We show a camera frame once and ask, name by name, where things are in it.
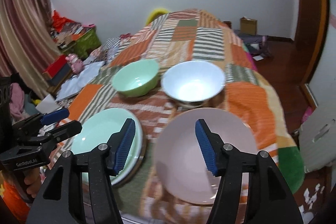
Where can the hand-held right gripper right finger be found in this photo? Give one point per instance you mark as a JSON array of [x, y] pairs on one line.
[[207, 148]]

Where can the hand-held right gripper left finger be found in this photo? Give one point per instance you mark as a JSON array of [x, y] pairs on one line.
[[124, 145]]

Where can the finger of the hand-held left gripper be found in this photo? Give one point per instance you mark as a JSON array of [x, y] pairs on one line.
[[65, 132], [55, 116]]

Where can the pink bowl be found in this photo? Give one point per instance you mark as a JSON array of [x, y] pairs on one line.
[[181, 150]]

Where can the green plate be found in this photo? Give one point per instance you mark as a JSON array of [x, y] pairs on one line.
[[94, 129]]

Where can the green bowl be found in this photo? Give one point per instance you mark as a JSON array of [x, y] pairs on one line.
[[134, 79]]

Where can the white bowl with black spots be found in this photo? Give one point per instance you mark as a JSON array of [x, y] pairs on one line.
[[193, 82]]

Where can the person's left hand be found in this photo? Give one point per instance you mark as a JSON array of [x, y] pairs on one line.
[[34, 183]]

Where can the white card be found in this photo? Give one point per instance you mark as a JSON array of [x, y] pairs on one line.
[[47, 104]]

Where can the grey box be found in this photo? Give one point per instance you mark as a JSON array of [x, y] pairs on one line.
[[60, 77]]

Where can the pink garment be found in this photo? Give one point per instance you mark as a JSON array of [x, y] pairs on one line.
[[17, 98]]

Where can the white cloth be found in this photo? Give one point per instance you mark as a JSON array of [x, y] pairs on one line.
[[78, 79]]

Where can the red box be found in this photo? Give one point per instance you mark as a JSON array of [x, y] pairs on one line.
[[55, 65]]

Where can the pink rabbit toy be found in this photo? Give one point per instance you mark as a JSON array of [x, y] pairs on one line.
[[74, 62]]

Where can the green storage box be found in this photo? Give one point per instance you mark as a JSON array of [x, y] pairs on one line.
[[88, 43]]

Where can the checkered patchwork quilt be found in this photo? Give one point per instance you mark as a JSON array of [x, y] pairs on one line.
[[113, 48]]

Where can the red plastic bag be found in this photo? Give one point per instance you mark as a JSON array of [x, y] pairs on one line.
[[61, 20]]

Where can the striped curtain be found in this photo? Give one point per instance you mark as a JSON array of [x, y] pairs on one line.
[[23, 16]]

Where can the white bedside cabinet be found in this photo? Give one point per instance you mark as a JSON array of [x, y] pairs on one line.
[[317, 145]]

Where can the striped patchwork blanket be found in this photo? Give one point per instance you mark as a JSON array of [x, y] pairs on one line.
[[183, 37]]

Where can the purple cloth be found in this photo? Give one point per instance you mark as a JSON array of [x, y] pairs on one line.
[[254, 44]]

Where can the cardboard box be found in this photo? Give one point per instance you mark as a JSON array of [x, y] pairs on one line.
[[248, 26]]

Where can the yellow foam tube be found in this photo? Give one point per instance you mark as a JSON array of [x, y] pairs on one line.
[[156, 12]]

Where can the wooden door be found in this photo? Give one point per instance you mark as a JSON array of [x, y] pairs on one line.
[[307, 16]]

